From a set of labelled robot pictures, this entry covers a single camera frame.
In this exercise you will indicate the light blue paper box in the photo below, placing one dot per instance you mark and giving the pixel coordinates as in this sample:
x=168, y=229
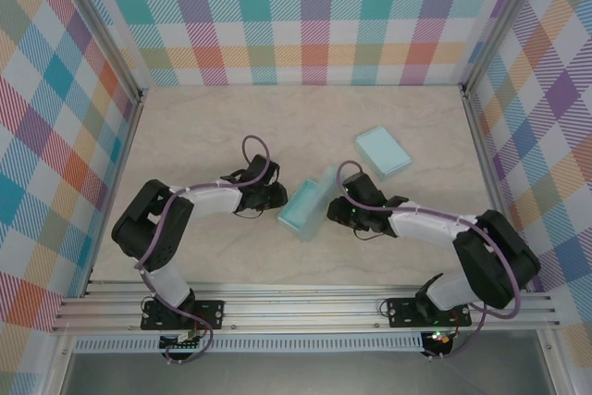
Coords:
x=305, y=210
x=384, y=152

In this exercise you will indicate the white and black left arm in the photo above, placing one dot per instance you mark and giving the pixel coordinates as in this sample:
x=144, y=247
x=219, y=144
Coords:
x=157, y=233

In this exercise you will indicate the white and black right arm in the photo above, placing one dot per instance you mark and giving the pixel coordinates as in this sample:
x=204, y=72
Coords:
x=485, y=251

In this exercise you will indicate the small black circuit board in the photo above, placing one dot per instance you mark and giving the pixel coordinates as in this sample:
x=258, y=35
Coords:
x=439, y=338
x=180, y=343

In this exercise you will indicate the grey metal shelf panel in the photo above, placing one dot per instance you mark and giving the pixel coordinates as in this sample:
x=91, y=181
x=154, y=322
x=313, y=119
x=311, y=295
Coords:
x=300, y=374

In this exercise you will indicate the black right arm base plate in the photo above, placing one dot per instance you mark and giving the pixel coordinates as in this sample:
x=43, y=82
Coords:
x=400, y=314

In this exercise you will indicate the aluminium mounting rail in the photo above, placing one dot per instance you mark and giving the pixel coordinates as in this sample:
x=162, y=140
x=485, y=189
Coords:
x=300, y=307

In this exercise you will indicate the aluminium side rail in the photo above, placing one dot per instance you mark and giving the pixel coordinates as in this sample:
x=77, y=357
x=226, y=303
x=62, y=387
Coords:
x=483, y=168
x=127, y=145

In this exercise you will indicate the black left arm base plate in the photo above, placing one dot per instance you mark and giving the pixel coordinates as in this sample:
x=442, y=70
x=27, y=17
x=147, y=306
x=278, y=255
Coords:
x=210, y=314

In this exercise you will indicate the aluminium frame post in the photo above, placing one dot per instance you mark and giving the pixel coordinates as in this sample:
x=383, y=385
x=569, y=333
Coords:
x=97, y=20
x=504, y=20

